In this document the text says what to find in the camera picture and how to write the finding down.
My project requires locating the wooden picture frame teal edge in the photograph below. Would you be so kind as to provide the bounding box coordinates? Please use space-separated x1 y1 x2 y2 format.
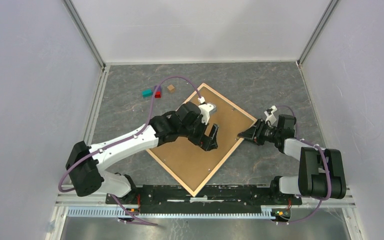
145 82 258 198

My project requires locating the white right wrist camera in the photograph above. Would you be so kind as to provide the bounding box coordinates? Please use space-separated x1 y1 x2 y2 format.
264 105 278 126

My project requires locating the red wooden block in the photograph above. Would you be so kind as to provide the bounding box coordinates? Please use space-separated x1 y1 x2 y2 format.
154 91 162 98

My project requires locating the brown cardboard backing board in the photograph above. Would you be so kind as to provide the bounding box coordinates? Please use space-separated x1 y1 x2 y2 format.
149 86 254 193

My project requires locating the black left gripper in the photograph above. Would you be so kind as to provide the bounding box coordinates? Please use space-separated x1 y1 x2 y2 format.
179 116 219 152

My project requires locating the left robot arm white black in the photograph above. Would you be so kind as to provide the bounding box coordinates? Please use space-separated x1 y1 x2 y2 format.
64 102 219 204

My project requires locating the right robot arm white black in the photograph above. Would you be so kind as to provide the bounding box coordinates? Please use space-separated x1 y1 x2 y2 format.
237 114 347 204

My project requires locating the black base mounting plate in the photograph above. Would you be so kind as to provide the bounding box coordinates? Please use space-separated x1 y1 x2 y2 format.
118 184 303 214

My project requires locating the natural wooden cube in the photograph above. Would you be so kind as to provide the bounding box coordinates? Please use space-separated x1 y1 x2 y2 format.
167 84 176 93

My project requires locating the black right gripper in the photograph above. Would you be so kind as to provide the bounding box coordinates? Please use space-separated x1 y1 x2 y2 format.
238 118 281 146

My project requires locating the aluminium rail base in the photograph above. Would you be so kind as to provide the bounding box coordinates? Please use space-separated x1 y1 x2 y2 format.
54 184 357 220

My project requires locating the teal wooden block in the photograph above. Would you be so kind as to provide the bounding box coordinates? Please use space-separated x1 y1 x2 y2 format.
142 89 153 98

